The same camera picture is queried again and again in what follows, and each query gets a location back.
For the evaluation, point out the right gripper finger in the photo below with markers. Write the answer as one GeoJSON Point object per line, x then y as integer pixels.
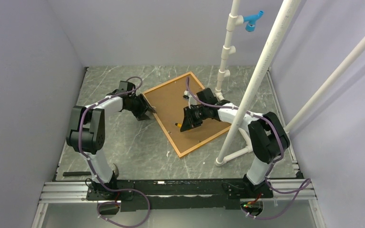
{"type": "Point", "coordinates": [188, 114]}
{"type": "Point", "coordinates": [186, 125]}

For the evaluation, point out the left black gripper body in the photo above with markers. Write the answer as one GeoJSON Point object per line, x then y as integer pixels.
{"type": "Point", "coordinates": [137, 106]}

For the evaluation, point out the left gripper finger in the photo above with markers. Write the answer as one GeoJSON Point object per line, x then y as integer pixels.
{"type": "Point", "coordinates": [146, 104]}
{"type": "Point", "coordinates": [142, 116]}

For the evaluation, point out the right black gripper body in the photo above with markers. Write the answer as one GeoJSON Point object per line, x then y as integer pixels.
{"type": "Point", "coordinates": [204, 115]}

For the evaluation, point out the orange picture frame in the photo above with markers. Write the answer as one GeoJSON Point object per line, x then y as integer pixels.
{"type": "Point", "coordinates": [169, 104]}

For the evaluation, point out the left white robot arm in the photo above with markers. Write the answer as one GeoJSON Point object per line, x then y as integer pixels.
{"type": "Point", "coordinates": [87, 131]}

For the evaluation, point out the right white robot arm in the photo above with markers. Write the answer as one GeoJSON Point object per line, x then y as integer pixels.
{"type": "Point", "coordinates": [267, 136]}

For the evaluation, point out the white pvc pipe stand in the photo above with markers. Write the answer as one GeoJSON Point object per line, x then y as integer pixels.
{"type": "Point", "coordinates": [283, 19]}

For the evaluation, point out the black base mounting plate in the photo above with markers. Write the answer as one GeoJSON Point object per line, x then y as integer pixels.
{"type": "Point", "coordinates": [180, 194]}

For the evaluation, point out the black rod on table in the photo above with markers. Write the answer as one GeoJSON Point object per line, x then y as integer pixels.
{"type": "Point", "coordinates": [76, 173]}

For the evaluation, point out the blue pipe fitting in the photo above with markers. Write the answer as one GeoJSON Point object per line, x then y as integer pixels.
{"type": "Point", "coordinates": [251, 21]}

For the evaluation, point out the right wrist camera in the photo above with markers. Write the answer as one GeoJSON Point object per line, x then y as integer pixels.
{"type": "Point", "coordinates": [187, 96]}

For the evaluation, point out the aluminium rail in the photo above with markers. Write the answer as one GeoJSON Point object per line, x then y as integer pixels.
{"type": "Point", "coordinates": [75, 191]}

